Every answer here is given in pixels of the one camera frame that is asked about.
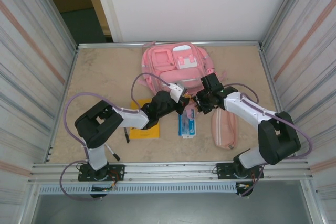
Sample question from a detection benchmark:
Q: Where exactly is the blue white supply package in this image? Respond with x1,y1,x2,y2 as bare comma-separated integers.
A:
177,104,198,140

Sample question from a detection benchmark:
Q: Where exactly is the yellow book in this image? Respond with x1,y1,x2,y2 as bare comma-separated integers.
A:
129,99,161,140

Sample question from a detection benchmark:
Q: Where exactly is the pink pencil case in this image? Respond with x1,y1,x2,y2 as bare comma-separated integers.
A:
211,108,239,151

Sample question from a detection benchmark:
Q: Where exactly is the pink backpack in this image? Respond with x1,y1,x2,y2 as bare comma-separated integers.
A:
136,40,228,98

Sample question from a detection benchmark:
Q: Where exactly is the white marker black cap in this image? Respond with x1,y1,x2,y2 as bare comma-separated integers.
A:
104,144,121,162

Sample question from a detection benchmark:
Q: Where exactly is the aluminium table side bar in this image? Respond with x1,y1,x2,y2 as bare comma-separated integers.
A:
46,47,80,163
258,47,299,159

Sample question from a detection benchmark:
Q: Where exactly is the aluminium table end bar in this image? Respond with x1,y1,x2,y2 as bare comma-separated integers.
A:
77,40,264,50

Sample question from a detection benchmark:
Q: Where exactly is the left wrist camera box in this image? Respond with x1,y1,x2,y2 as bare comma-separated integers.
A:
167,83,186,102

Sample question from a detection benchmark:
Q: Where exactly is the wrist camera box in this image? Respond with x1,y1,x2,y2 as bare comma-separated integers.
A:
199,73,224,94
167,83,186,102

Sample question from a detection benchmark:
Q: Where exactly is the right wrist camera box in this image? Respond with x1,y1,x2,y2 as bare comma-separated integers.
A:
199,73,224,94

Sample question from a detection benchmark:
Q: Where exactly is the aluminium mounting rail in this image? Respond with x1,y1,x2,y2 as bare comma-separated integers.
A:
28,159,313,185

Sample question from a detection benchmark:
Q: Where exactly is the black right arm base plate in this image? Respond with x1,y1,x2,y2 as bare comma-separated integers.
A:
215,163,265,180

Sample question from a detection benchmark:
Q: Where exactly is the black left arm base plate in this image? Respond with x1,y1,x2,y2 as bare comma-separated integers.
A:
78,164,125,182

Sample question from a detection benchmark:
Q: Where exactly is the slotted grey cable duct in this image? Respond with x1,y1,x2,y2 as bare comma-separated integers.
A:
38,183,238,195

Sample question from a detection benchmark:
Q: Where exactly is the small wired circuit board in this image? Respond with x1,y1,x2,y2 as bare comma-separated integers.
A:
91,185,118,192

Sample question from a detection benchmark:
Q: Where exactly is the white door frame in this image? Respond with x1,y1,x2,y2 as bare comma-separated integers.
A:
90,0,123,43

